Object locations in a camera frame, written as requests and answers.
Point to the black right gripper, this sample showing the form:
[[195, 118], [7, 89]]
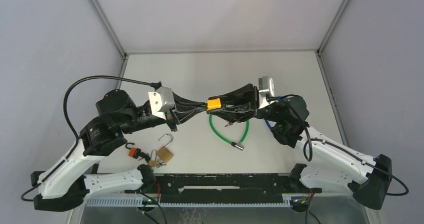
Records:
[[238, 113]]

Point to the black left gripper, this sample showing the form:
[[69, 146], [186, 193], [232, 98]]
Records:
[[181, 114]]

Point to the yellow tag padlock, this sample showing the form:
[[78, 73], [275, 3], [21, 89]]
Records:
[[215, 104]]

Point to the blue cable lock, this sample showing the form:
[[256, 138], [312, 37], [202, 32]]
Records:
[[267, 123]]

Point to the green cable lock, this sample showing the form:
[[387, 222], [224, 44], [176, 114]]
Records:
[[238, 145]]

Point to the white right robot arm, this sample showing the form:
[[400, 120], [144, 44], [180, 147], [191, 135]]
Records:
[[368, 178]]

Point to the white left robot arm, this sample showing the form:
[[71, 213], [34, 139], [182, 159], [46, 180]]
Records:
[[67, 184]]

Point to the large brass padlock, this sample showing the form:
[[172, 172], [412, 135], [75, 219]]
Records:
[[164, 153]]

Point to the small brass padlock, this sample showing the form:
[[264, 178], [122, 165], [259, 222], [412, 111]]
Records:
[[153, 159]]

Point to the orange black padlock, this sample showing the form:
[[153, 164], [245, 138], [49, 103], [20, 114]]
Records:
[[137, 153]]

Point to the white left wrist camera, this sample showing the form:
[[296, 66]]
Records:
[[161, 101]]

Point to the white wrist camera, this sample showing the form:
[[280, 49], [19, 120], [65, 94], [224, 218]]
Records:
[[161, 101], [266, 91]]

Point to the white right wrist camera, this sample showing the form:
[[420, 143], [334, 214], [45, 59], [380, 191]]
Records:
[[266, 91]]

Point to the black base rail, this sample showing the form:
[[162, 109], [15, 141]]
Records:
[[227, 189]]

